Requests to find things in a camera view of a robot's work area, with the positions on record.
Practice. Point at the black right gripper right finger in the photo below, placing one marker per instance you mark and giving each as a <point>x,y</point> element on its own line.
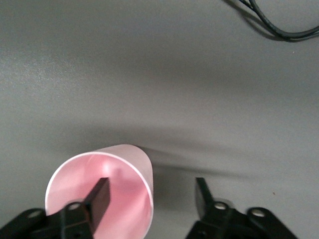
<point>207,211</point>

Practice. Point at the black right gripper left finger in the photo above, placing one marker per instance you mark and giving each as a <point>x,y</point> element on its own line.
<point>99,196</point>

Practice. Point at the pink plastic cup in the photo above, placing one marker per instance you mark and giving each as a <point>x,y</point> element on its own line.
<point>74,179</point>

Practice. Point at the dark grey table cloth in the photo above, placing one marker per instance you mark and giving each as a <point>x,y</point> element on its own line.
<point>149,74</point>

